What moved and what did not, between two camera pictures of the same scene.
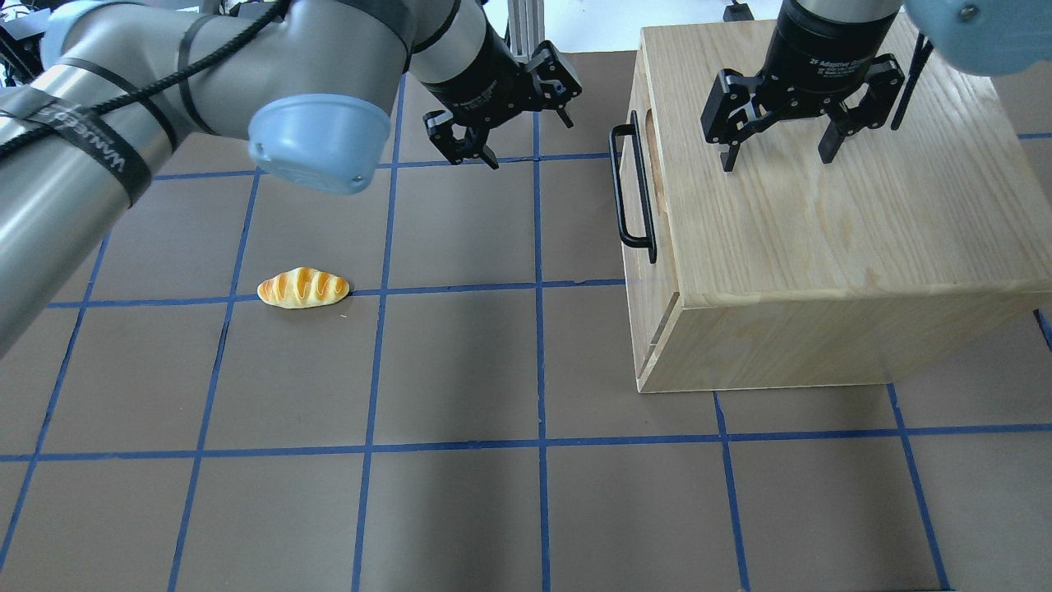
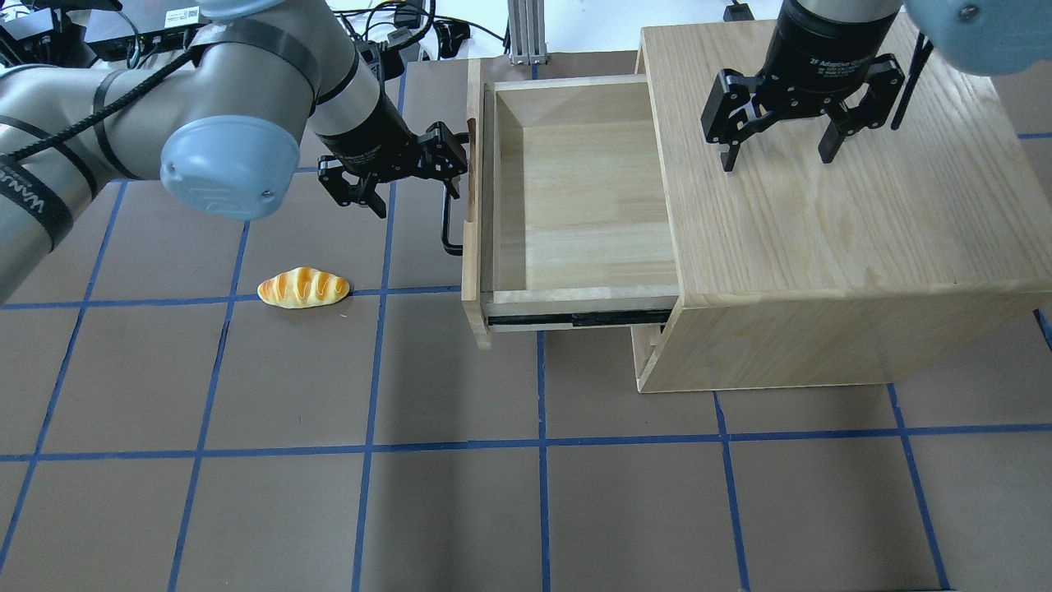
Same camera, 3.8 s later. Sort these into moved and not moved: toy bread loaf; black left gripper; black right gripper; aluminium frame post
Moved: black left gripper
Not moved: black right gripper; aluminium frame post; toy bread loaf
